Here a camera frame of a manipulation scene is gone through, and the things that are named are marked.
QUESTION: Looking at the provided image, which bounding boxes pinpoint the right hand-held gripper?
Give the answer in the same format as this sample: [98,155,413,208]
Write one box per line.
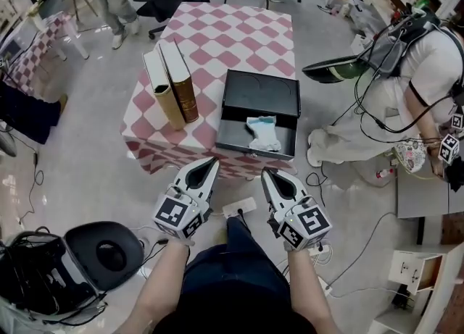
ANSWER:
[261,169,333,253]

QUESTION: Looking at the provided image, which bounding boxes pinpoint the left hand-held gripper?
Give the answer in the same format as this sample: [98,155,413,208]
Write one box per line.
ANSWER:
[151,156,220,247]

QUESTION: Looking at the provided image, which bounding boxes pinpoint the white and blue item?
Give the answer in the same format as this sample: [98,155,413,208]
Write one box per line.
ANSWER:
[245,114,282,152]

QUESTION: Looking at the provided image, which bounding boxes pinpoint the black box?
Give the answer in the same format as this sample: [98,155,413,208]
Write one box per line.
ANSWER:
[214,68,302,162]

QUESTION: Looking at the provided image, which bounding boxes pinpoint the person's left forearm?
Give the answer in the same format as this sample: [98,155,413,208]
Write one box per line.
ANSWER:
[132,240,190,334]

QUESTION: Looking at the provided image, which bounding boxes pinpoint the person's right forearm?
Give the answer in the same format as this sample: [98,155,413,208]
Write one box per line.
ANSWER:
[288,248,339,334]

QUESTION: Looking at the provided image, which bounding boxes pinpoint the brown book with gilt spine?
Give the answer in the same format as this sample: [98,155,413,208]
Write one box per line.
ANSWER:
[157,38,201,125]

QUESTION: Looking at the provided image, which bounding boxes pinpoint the person's legs in dark trousers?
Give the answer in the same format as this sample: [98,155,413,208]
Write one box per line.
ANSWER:
[154,215,344,334]

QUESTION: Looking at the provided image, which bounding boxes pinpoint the white book with tan spine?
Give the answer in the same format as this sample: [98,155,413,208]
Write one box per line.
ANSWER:
[141,49,186,132]

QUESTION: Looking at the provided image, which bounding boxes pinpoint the black round stool seat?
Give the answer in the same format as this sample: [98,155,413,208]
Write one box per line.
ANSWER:
[64,220,146,293]

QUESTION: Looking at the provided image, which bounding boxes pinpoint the floral pouch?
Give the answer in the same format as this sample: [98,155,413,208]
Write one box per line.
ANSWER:
[392,139,429,175]

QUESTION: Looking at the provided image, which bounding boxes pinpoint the grey table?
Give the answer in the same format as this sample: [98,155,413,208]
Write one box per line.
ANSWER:
[394,160,464,220]

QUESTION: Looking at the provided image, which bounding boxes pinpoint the table with pink checkered cloth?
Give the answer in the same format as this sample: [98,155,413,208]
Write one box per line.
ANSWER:
[119,1,299,182]

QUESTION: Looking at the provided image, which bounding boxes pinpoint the white small cabinet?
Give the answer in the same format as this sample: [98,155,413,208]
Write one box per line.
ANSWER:
[389,243,455,296]

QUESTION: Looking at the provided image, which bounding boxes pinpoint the small table with checkered cloth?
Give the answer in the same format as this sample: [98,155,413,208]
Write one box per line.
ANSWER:
[0,12,91,104]

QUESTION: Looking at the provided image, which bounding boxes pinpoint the black floor cable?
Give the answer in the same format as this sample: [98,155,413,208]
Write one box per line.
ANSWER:
[305,160,330,214]
[16,142,45,227]

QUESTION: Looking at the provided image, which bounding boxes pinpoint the black equipment case with cables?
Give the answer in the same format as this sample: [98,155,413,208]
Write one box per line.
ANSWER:
[0,229,108,327]

